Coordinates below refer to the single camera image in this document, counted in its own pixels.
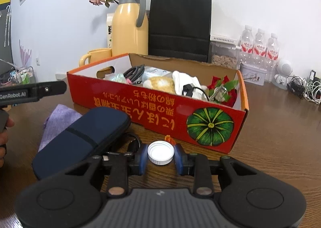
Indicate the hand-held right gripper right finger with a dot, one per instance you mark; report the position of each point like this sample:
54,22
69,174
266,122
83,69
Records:
178,157

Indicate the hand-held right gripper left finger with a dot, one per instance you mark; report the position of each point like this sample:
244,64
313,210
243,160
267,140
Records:
143,157

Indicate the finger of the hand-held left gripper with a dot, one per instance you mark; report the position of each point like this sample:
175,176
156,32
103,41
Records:
47,90

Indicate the white bottle cap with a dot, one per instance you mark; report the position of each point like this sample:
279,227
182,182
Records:
160,152

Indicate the red cardboard box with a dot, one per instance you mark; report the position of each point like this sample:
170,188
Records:
155,112

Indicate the iridescent plastic wrap ball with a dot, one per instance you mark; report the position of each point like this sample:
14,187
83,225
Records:
116,77

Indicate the yellow plush toy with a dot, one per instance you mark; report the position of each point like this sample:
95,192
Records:
161,84

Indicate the white cloth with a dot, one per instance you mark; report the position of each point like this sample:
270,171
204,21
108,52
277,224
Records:
183,77

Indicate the red artificial flower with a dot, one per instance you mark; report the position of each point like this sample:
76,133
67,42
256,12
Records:
218,82

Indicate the person's left hand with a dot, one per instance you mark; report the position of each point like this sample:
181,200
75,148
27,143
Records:
2,142

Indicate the white printed box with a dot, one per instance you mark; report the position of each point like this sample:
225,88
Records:
60,77

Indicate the metal storage cart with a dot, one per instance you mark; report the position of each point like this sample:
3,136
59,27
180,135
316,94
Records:
25,75

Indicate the purple cloth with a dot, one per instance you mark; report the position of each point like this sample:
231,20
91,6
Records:
59,117

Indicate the navy zip case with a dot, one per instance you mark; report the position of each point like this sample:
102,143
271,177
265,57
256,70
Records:
80,137

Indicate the yellow mug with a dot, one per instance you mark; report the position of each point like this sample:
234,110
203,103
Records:
100,55

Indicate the dark grey cabinet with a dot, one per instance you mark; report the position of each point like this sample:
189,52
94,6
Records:
3,32

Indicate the white hooked stick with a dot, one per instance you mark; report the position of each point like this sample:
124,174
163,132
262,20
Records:
8,25

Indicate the white drink carton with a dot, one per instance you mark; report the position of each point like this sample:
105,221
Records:
109,32

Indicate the yellow thermos jug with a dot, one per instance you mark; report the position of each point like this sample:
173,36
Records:
128,30

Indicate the clear seed container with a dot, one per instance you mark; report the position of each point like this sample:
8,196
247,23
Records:
223,60

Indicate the grey tin box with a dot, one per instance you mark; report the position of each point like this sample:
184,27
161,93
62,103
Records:
253,74

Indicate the white robot figure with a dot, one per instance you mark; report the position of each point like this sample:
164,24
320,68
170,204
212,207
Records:
283,67

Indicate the black paper bag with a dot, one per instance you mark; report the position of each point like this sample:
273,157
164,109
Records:
179,17

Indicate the black charger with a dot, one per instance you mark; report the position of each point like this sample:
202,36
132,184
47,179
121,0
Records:
312,74

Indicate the white wall socket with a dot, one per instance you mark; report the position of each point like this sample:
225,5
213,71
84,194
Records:
37,61

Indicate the purple wall decal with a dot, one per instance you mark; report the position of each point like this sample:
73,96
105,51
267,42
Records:
25,55

